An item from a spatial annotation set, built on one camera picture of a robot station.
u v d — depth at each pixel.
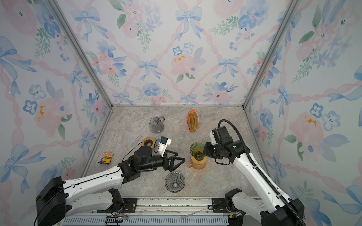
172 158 0.61
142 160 0.56
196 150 0.78
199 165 0.80
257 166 0.45
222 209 0.73
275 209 0.38
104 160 0.88
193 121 1.01
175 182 0.80
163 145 0.65
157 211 0.73
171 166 0.62
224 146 0.57
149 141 0.98
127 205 0.74
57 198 0.40
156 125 1.08
